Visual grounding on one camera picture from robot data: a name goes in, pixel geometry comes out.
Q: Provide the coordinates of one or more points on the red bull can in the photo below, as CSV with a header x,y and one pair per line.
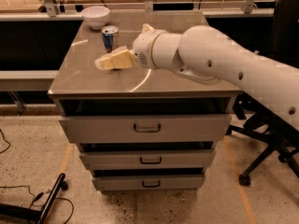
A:
x,y
110,37

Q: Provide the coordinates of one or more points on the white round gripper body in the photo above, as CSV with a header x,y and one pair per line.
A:
x,y
143,48

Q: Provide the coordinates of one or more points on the black office chair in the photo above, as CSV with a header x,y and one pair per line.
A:
x,y
264,125

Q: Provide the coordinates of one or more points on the white bowl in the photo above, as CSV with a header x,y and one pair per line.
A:
x,y
96,17

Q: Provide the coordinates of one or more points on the top grey drawer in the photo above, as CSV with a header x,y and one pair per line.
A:
x,y
145,129

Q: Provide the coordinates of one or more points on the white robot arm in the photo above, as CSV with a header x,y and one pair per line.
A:
x,y
206,55

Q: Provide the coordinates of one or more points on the metal railing frame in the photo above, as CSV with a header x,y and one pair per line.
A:
x,y
149,0

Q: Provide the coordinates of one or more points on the grey drawer cabinet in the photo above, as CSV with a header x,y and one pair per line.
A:
x,y
81,89

